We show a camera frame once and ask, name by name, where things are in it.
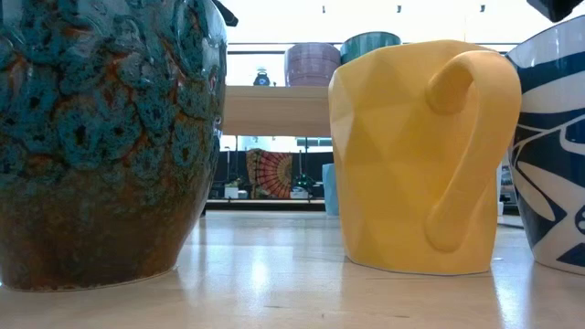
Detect dark purple ribbed mug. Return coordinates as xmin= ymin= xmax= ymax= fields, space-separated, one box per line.
xmin=283 ymin=42 xmax=343 ymax=88

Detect dark teal brown glazed mug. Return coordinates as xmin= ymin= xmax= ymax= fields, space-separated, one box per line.
xmin=0 ymin=0 xmax=229 ymax=292

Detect yellow-orange faceted mug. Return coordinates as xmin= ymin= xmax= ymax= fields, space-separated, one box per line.
xmin=327 ymin=39 xmax=523 ymax=277

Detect wooden shelf riser, black legs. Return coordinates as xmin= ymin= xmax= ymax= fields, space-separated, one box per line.
xmin=222 ymin=85 xmax=333 ymax=137

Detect orange mandala tapestry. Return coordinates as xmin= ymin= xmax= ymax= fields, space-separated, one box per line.
xmin=245 ymin=148 xmax=293 ymax=200

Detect black device with green light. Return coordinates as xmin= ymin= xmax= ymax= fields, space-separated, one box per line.
xmin=292 ymin=175 xmax=316 ymax=200

